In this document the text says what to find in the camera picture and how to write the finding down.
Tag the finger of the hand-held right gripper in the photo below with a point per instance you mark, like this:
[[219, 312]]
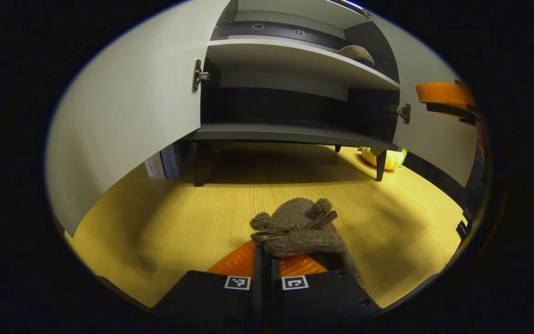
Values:
[[443, 95]]

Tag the yellow soft toy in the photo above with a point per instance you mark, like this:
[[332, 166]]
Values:
[[390, 160]]

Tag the brown fuzzy shoe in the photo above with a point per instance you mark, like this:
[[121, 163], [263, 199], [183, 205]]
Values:
[[299, 232], [355, 53]]

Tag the white blue box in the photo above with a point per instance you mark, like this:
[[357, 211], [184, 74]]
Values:
[[165, 162]]

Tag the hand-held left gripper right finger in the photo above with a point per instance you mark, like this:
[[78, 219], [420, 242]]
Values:
[[274, 290]]

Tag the white shoe cabinet door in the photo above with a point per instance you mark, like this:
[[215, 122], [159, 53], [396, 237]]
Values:
[[132, 106], [434, 139]]

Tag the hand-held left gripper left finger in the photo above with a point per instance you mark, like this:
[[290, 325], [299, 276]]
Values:
[[257, 287]]

